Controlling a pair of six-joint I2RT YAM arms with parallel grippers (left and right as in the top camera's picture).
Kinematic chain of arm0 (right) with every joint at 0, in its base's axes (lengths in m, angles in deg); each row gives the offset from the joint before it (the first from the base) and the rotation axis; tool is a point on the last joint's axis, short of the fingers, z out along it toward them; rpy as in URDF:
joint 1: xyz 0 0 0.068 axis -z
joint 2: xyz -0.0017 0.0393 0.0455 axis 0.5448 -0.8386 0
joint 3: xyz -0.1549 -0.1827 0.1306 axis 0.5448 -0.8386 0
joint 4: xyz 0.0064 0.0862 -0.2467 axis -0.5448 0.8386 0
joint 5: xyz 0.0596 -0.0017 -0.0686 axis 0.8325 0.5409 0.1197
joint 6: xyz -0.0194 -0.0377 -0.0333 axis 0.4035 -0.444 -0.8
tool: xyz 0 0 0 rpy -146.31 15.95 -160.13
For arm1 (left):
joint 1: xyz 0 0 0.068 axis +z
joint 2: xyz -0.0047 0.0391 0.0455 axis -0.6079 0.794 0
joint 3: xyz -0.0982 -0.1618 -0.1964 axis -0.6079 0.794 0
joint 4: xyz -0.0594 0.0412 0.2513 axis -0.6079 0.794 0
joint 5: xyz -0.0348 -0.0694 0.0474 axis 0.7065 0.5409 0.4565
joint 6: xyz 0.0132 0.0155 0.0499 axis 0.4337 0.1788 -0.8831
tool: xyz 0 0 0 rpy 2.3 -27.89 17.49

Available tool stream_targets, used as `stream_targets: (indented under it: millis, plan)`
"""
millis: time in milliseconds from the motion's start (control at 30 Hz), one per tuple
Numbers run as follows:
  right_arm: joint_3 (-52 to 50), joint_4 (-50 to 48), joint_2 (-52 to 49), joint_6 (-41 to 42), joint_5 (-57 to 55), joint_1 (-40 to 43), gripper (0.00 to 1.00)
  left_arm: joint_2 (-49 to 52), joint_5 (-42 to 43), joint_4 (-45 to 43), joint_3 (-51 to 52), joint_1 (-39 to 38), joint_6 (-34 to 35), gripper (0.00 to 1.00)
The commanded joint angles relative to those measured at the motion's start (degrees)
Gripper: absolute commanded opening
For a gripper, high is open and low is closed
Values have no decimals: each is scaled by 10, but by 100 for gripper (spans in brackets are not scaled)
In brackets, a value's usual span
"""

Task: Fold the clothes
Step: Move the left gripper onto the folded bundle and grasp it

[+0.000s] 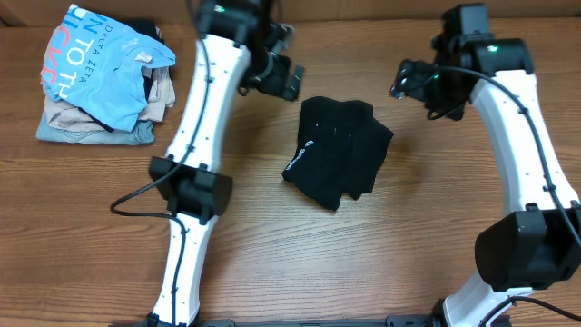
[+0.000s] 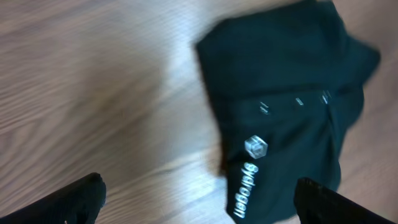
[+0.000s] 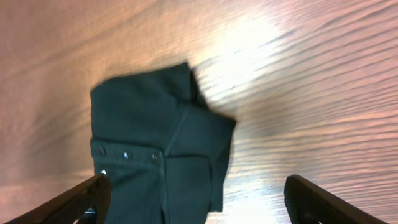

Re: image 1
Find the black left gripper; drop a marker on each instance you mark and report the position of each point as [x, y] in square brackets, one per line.
[292, 83]

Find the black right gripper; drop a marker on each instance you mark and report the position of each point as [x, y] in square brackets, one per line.
[404, 79]

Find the black t-shirt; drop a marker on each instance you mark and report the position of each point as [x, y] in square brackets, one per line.
[340, 149]

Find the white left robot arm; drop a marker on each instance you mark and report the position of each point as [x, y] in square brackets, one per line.
[239, 48]

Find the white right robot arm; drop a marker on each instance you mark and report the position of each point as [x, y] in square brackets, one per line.
[537, 242]

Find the grey-blue folded garment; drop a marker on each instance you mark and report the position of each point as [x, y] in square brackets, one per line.
[74, 127]

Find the black folded garment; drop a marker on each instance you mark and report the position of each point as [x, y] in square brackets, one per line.
[145, 27]

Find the light blue printed t-shirt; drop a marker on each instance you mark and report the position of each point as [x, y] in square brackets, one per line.
[95, 62]

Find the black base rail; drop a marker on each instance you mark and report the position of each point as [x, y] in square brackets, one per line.
[313, 322]

